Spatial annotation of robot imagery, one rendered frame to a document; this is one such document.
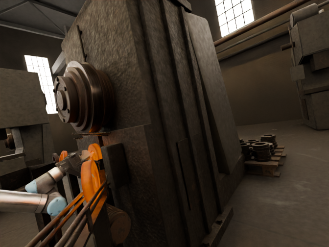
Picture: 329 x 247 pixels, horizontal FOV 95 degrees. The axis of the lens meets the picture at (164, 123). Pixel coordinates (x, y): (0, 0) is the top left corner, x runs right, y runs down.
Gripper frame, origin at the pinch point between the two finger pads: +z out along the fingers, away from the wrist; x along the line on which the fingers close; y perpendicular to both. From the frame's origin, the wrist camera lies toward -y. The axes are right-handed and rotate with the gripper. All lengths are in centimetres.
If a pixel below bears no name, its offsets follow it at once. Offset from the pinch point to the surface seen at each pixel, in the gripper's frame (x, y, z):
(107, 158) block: -26.7, 0.1, -3.6
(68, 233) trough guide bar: -71, 8, -34
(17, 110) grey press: 259, 79, 18
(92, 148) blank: -1.6, 3.9, 0.9
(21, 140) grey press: 290, 30, 0
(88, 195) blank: -50, 1, -24
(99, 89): -22.5, 34.5, 13.3
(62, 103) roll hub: -3.7, 36.1, -1.0
